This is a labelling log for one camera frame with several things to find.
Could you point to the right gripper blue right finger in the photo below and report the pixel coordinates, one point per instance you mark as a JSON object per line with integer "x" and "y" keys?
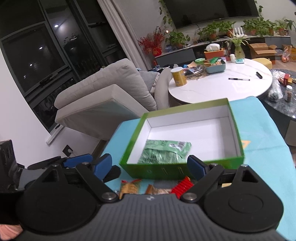
{"x": 207, "y": 177}

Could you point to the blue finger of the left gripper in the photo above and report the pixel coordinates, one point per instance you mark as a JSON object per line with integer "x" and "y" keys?
{"x": 114, "y": 173}
{"x": 74, "y": 161}

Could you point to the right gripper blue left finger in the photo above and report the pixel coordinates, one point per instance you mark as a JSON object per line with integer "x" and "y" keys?
{"x": 93, "y": 175}

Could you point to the red pleated snack packet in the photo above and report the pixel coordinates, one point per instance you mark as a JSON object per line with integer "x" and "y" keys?
{"x": 182, "y": 187}

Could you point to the brown nut snack packet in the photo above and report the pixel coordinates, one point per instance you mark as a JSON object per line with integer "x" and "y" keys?
{"x": 151, "y": 190}

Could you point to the green snack packet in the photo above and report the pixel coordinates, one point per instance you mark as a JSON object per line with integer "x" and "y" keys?
{"x": 164, "y": 152}

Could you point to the orange cake snack packet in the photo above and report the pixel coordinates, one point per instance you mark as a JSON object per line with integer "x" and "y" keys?
{"x": 131, "y": 187}

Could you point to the green cardboard box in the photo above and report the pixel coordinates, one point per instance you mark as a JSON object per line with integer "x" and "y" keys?
{"x": 209, "y": 127}

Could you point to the light blue play mat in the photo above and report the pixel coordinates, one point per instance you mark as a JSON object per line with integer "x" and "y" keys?
{"x": 265, "y": 151}

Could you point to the beige sofa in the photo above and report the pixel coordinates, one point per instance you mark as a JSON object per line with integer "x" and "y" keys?
{"x": 97, "y": 105}

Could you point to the dark marble round table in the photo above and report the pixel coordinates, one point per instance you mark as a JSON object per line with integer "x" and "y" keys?
{"x": 282, "y": 113}

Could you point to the black pen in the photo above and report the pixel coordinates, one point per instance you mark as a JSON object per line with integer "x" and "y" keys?
{"x": 241, "y": 79}

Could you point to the yellow canister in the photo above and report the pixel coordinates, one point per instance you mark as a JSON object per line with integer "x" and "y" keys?
{"x": 179, "y": 76}

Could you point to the clear plastic bag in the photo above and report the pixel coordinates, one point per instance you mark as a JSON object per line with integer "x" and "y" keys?
{"x": 275, "y": 93}

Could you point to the white round table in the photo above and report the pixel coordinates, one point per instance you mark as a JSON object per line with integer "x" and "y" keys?
{"x": 217, "y": 86}

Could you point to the blue snack tray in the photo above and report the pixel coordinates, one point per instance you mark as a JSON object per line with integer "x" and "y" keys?
{"x": 215, "y": 65}

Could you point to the spice jar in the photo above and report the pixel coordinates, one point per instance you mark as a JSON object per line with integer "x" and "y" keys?
{"x": 288, "y": 93}

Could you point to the orange tissue box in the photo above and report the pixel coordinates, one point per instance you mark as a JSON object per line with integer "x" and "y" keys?
{"x": 213, "y": 50}

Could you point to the glass vase with plant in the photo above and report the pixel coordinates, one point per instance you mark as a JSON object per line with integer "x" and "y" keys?
{"x": 237, "y": 41}

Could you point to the red flower pot plant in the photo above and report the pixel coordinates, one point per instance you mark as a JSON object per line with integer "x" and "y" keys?
{"x": 152, "y": 43}

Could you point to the cardboard box on floor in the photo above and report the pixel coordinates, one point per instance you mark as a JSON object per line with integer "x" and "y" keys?
{"x": 262, "y": 50}

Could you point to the black wall television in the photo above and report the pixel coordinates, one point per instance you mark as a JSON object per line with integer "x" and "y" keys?
{"x": 189, "y": 12}

